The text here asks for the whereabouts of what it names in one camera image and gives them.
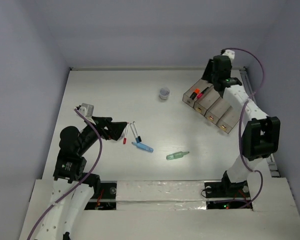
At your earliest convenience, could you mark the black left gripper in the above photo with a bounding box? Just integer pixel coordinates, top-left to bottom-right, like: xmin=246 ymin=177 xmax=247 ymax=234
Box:
xmin=77 ymin=114 xmax=127 ymax=154

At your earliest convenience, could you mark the orange highlighter marker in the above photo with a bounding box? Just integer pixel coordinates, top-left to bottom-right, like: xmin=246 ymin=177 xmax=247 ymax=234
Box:
xmin=190 ymin=88 xmax=200 ymax=100

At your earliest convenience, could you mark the pink highlighter marker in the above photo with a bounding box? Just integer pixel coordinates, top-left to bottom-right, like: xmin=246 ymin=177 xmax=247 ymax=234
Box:
xmin=196 ymin=86 xmax=210 ymax=99

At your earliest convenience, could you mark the red capped white pen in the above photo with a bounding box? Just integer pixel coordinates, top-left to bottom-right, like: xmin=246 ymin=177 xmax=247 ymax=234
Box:
xmin=122 ymin=122 xmax=130 ymax=145

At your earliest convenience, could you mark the black capped white pen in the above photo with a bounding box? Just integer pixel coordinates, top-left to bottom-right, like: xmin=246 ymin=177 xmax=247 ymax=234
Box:
xmin=132 ymin=121 xmax=142 ymax=143

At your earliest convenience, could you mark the clear jar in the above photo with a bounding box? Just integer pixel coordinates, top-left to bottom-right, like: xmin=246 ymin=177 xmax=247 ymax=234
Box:
xmin=158 ymin=87 xmax=171 ymax=101

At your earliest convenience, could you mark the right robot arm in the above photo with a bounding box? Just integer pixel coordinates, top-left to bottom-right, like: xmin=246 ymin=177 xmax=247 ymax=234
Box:
xmin=202 ymin=49 xmax=281 ymax=198

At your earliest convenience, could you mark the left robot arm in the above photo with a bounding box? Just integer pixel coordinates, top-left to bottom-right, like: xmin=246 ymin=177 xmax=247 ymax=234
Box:
xmin=27 ymin=116 xmax=128 ymax=240

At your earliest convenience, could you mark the clear four-compartment organizer tray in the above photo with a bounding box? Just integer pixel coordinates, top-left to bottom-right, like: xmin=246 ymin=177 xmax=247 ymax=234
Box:
xmin=182 ymin=79 xmax=240 ymax=134

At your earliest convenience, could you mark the blue utility knife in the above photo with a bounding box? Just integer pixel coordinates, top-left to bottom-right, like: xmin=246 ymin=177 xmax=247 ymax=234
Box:
xmin=131 ymin=142 xmax=154 ymax=153

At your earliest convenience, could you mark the green utility knife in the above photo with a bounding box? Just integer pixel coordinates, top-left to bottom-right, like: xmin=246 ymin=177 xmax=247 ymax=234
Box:
xmin=166 ymin=151 xmax=190 ymax=161

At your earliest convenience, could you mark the white front board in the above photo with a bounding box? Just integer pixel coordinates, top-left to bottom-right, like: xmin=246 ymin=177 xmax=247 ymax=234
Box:
xmin=20 ymin=178 xmax=300 ymax=240

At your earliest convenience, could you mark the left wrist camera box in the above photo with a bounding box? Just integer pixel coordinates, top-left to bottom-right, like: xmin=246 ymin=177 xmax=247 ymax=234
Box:
xmin=74 ymin=103 xmax=94 ymax=119

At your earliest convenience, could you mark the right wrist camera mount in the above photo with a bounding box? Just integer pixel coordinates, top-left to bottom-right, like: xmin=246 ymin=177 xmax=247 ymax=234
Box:
xmin=220 ymin=49 xmax=235 ymax=62

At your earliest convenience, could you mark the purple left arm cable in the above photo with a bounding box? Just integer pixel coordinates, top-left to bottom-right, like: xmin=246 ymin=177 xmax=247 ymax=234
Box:
xmin=26 ymin=107 xmax=103 ymax=240

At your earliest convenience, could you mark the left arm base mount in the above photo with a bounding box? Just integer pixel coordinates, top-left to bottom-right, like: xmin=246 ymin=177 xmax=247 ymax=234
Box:
xmin=84 ymin=181 xmax=117 ymax=211

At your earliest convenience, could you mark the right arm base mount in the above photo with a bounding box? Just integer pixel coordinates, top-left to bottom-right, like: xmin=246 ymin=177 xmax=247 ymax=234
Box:
xmin=200 ymin=171 xmax=253 ymax=210

